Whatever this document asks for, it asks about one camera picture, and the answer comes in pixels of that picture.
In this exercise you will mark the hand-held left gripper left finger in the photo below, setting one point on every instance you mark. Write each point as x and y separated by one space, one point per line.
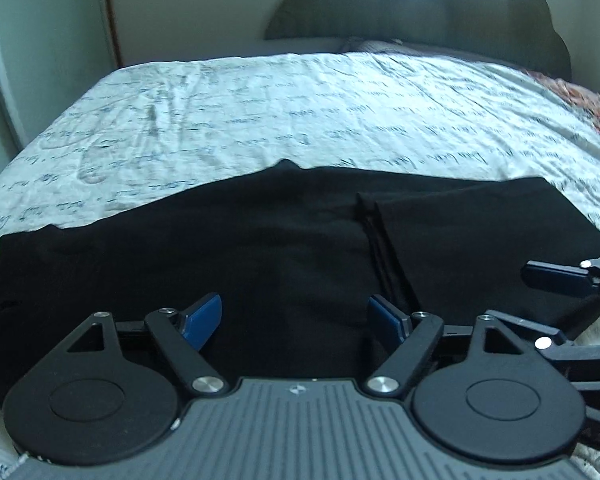
202 320

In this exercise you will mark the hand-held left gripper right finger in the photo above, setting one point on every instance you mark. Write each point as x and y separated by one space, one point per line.
385 322

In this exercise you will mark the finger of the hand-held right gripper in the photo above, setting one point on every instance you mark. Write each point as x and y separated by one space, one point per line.
550 342
555 276

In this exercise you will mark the black pants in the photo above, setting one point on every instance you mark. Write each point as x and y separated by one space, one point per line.
280 260

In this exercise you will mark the white script-printed bedsheet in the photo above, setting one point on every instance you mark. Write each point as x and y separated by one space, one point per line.
305 110

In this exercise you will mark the grey pillow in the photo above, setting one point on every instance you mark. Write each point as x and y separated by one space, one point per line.
375 45

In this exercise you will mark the dark upholstered headboard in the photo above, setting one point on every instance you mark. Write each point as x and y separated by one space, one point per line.
430 5

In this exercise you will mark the floral glass wardrobe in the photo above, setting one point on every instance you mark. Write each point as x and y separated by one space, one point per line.
40 35

